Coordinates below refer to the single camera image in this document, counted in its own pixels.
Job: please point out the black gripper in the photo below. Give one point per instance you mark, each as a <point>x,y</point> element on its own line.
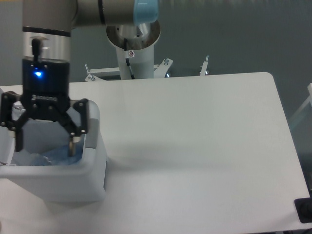
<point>45,97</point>

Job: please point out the clear plastic water bottle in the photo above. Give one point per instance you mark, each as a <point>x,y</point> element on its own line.
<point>57,157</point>

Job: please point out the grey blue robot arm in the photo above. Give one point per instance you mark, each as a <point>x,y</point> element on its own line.
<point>46,30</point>

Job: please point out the white plastic trash can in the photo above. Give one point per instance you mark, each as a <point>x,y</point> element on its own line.
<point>80,182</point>

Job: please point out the black table corner device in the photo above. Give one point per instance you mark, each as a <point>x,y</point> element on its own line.
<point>304,209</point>

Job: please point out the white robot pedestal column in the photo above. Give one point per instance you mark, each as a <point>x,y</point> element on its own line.
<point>135,51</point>

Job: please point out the white pedestal base frame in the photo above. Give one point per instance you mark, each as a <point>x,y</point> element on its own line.
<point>160,71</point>

